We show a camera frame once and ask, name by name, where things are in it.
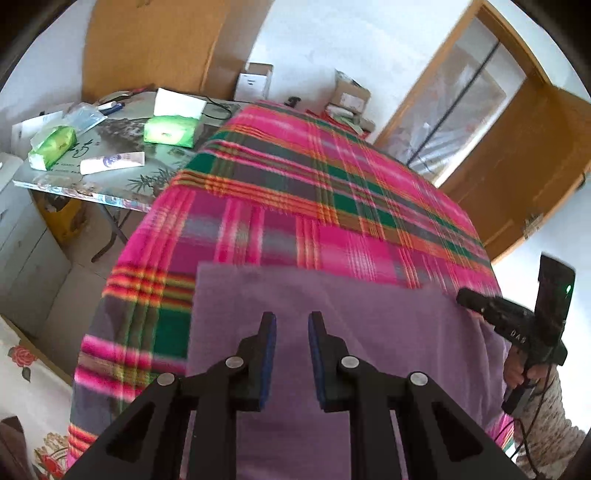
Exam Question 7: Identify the wooden door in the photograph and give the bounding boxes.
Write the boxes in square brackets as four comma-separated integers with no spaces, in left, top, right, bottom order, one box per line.
[436,78,591,264]

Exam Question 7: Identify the floral bedding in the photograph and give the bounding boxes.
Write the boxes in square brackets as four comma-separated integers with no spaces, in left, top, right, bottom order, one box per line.
[0,316,75,480]

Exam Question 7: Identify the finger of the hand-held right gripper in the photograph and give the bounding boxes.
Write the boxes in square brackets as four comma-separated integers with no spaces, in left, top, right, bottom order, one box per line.
[456,287,498,325]

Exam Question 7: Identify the pink plaid blanket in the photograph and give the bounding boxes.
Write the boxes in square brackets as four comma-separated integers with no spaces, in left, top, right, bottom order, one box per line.
[67,99,515,472]

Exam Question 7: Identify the brown rounded object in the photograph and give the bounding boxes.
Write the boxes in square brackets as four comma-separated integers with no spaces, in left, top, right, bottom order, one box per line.
[0,415,38,480]

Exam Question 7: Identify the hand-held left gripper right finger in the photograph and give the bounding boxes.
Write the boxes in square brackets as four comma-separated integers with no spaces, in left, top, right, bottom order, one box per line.
[308,311,527,480]

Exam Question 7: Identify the purple fleece pants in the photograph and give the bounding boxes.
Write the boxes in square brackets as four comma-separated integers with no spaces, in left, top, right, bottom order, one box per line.
[185,262,515,480]

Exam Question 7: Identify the white cardboard box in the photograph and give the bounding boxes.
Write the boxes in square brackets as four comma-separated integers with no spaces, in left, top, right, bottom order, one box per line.
[233,63,274,103]

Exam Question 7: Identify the person's right hand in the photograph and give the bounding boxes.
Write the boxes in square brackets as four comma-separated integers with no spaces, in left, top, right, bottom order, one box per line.
[503,348,551,389]

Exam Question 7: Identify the wooden door frame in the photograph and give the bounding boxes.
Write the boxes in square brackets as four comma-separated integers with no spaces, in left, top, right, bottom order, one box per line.
[372,0,550,185]

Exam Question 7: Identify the brown cardboard box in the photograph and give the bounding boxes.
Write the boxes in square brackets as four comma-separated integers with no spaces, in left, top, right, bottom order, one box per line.
[333,69,371,109]

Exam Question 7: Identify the yellow bin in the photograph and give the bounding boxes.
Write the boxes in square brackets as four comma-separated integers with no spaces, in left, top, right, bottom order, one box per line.
[37,194,88,245]

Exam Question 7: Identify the white tissue box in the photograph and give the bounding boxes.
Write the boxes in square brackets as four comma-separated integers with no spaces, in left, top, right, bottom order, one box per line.
[153,88,208,118]

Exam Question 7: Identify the clear plastic door sheet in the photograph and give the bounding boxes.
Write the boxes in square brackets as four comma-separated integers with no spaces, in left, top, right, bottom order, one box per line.
[383,18,527,181]

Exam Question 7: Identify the printed folding table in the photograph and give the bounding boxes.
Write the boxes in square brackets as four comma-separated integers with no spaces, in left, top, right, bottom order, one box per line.
[13,88,245,264]

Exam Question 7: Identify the person's right forearm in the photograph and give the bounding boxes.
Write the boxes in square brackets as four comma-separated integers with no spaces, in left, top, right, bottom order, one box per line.
[510,369,589,480]

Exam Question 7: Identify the green tissue box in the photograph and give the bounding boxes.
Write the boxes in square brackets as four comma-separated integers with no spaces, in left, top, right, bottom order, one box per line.
[143,115,198,148]

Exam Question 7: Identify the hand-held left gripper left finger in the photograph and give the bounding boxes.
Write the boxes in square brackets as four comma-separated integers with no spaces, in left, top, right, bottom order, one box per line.
[62,311,278,480]

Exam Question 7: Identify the wooden wardrobe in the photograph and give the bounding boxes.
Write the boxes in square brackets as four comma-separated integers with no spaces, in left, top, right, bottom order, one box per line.
[83,0,273,102]

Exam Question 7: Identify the white cabinet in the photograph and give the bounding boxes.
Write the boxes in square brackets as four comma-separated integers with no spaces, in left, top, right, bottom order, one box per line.
[0,152,72,340]

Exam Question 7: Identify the green tissue pack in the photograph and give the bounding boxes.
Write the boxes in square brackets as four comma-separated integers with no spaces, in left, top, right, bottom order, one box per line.
[28,126,77,169]

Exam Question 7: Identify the black rod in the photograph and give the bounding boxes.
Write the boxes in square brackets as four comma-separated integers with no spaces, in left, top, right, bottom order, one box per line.
[406,41,502,168]

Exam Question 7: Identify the white tube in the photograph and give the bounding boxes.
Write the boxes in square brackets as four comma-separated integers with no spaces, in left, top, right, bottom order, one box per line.
[79,151,145,175]

